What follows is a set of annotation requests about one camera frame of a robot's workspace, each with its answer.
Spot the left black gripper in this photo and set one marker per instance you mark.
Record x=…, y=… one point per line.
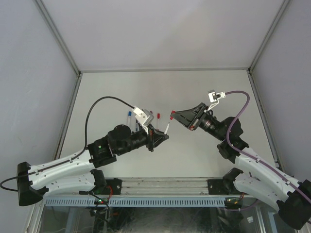
x=150, y=140

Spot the blue white marker pen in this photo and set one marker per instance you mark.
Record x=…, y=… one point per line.
x=129, y=118

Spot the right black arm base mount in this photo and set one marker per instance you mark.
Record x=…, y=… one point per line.
x=221, y=187

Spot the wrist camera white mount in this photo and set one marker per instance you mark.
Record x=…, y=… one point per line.
x=214, y=98
x=144, y=118

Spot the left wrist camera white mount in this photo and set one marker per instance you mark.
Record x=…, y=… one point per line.
x=144, y=118

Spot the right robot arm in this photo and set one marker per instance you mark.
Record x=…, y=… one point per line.
x=251, y=174

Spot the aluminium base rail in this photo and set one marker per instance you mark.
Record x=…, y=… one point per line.
x=169, y=187

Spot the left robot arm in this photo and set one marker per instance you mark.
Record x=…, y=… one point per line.
x=79, y=171

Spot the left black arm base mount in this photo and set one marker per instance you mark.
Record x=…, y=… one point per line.
x=115, y=185

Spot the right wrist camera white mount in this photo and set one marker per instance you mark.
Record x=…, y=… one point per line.
x=214, y=98

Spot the blue cable duct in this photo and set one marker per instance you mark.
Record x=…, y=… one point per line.
x=138, y=202

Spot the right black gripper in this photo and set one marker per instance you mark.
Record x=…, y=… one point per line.
x=197, y=119

